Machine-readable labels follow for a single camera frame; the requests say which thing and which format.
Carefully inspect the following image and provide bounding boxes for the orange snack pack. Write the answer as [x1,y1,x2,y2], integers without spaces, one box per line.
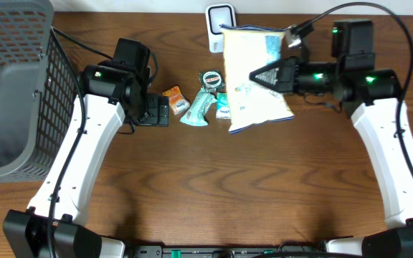
[163,86,190,115]

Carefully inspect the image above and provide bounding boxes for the yellow snack bag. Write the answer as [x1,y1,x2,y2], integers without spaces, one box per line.
[219,24,295,135]

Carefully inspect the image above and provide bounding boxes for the light green pack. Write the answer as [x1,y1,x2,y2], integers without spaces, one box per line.
[180,91,217,127]

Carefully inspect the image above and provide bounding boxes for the small teal tissue pack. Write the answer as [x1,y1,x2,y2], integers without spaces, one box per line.
[216,92,231,119]

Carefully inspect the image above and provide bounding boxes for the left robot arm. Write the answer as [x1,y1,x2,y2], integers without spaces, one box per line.
[3,38,169,257]

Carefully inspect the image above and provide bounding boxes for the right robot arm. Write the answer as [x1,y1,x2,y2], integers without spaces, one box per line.
[250,19,413,257]

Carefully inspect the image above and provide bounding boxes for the white barcode scanner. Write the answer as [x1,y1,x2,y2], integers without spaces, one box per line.
[205,4,237,54]

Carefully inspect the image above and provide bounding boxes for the dark grey plastic basket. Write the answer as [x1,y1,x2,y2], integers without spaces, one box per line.
[0,0,77,182]

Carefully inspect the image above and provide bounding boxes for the black right cable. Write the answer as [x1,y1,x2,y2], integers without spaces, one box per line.
[292,1,413,223]

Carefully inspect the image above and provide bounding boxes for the black cable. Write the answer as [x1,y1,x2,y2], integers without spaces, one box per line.
[47,27,159,258]
[292,1,413,223]

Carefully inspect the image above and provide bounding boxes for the black left cable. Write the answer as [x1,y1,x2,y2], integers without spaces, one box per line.
[47,27,159,258]

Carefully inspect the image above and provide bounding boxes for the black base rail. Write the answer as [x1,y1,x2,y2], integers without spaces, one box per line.
[123,244,320,258]

